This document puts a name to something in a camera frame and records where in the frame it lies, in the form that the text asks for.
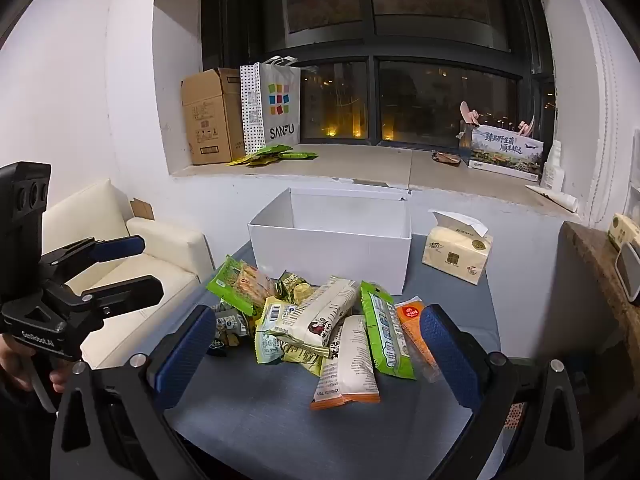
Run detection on person's left hand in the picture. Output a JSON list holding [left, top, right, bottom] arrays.
[[0, 334, 68, 393]]

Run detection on small dark snack packet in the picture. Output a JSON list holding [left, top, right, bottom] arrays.
[[214, 307, 250, 337], [207, 336, 242, 359]]

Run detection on yellow tissue pack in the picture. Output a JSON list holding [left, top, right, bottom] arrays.
[[421, 211, 493, 286]]

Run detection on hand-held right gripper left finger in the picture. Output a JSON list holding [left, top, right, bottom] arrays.
[[50, 304, 218, 480]]

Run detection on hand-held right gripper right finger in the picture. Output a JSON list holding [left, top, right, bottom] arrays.
[[419, 304, 586, 480]]

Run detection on green snack packet white label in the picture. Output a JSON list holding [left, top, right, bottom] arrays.
[[360, 281, 417, 380]]

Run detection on white device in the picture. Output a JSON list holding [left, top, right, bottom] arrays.
[[614, 241, 640, 303]]

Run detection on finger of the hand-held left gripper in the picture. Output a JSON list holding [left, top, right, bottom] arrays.
[[37, 235, 147, 281], [67, 275, 165, 317]]

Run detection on white bottle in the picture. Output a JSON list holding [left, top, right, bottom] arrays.
[[542, 140, 566, 191]]

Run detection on cardboard piece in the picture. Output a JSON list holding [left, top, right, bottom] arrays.
[[129, 197, 156, 221]]

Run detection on cream sofa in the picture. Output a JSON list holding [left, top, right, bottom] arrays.
[[42, 177, 216, 371]]

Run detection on orange dotted slipper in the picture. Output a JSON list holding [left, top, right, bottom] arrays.
[[502, 400, 526, 431]]

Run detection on pile of green packets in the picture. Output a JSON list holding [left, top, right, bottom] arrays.
[[227, 144, 319, 167]]

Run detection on white shopping bag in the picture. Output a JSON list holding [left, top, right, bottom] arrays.
[[240, 56, 302, 156]]

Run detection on dark green snack packet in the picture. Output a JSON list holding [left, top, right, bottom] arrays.
[[276, 271, 316, 306]]

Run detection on small tissue pack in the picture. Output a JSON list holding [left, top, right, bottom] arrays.
[[607, 212, 640, 251]]

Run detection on wooden counter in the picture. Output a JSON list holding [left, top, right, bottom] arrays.
[[560, 220, 640, 361]]

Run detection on dark framed window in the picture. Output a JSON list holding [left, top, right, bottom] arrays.
[[200, 0, 556, 148]]

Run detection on brown cardboard box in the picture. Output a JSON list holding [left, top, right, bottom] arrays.
[[181, 67, 246, 166]]

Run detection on stone windowsill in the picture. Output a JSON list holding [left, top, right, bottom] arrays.
[[170, 142, 583, 216]]

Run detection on yellow-green snack packet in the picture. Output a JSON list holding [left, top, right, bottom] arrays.
[[254, 296, 323, 377]]

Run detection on green snack packet orange picture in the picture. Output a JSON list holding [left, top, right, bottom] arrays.
[[206, 255, 278, 318]]

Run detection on white cardboard box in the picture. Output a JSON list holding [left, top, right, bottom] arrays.
[[247, 187, 412, 296]]

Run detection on printed carton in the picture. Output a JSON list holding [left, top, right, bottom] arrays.
[[457, 125, 546, 181]]

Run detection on white tube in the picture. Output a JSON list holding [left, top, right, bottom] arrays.
[[525, 184, 579, 213]]

